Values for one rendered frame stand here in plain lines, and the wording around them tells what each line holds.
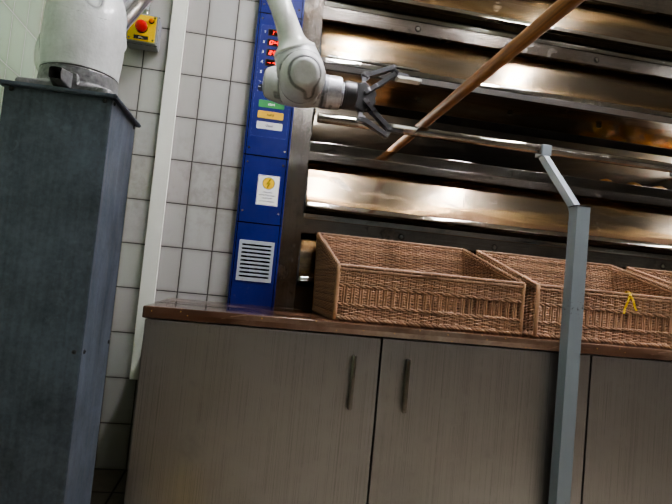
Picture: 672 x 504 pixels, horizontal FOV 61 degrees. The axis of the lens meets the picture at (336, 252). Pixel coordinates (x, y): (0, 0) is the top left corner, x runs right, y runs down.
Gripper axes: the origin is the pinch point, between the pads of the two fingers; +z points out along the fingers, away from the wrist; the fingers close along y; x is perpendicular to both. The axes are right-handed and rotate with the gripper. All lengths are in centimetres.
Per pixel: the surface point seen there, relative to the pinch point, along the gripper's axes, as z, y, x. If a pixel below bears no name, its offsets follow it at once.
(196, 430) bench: -48, 91, 4
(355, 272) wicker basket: -11.1, 47.3, -1.6
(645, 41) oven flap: 105, -58, -51
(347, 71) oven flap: -14.6, -20.6, -36.1
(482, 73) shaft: 7.3, 0.4, 29.4
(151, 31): -80, -26, -43
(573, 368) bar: 48, 67, 8
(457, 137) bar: 18.1, 2.8, -14.0
